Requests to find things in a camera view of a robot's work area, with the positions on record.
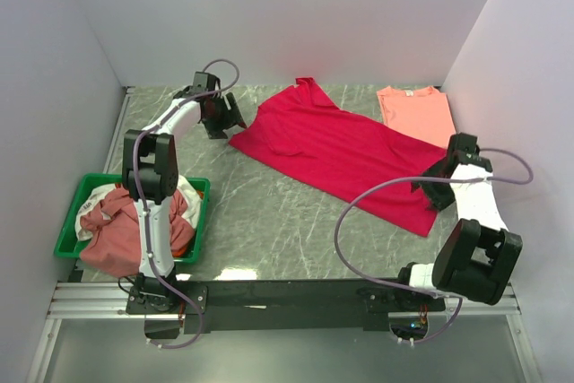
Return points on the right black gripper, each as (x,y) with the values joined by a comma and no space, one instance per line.
(437,201)

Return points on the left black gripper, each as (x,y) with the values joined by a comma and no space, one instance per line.
(216,131)

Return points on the magenta red t shirt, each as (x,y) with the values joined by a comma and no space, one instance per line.
(303,134)

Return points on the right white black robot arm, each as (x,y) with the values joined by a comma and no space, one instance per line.
(481,252)

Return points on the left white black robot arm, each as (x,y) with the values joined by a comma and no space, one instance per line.
(150,173)

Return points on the folded salmon pink t shirt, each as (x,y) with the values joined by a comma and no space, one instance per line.
(423,113)

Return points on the white crumpled shirt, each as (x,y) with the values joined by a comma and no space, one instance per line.
(111,204)

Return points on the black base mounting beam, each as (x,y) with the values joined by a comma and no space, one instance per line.
(291,317)

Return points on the orange garment in basket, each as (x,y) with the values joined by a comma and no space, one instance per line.
(177,253)

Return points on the dusty pink crumpled shirt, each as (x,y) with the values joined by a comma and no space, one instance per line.
(118,253)

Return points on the green plastic laundry basket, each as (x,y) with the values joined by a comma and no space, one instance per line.
(68,246)

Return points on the aluminium extrusion rail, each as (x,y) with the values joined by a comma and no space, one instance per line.
(106,300)

